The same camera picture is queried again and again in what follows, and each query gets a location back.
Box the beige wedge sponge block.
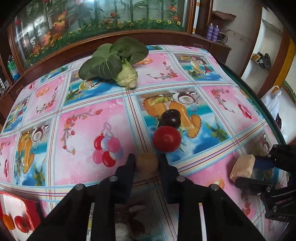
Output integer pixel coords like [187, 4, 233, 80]
[230, 155, 255, 182]

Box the round beige sponge ball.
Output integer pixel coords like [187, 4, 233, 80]
[136, 153, 158, 174]

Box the red tomato in tray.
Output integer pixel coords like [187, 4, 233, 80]
[14, 215, 31, 233]

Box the red-rimmed white tray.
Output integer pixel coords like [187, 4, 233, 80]
[1, 191, 41, 240]

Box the small orange in tray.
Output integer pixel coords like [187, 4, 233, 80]
[3, 214, 15, 230]

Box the white plastic bag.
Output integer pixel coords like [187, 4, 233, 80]
[261, 85, 282, 129]

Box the colourful fruit-print tablecloth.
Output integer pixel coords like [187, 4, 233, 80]
[1, 45, 287, 240]

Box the red tomato on table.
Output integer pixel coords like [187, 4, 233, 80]
[152, 126, 181, 153]

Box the dark purple plum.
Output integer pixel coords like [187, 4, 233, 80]
[159, 109, 181, 128]

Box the purple bottle right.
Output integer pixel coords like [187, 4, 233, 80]
[211, 25, 220, 42]

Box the purple bottle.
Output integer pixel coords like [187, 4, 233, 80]
[211, 25, 220, 42]
[206, 23, 214, 40]

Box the purple bottle left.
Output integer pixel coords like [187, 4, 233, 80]
[206, 23, 214, 40]

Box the green bok choy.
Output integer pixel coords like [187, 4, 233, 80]
[78, 37, 149, 89]

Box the green plastic bottle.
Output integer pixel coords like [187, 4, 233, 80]
[8, 55, 20, 81]

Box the white rolled paper tube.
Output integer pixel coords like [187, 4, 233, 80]
[192, 0, 200, 34]

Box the floral painted glass panel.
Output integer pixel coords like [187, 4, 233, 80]
[9, 0, 194, 71]

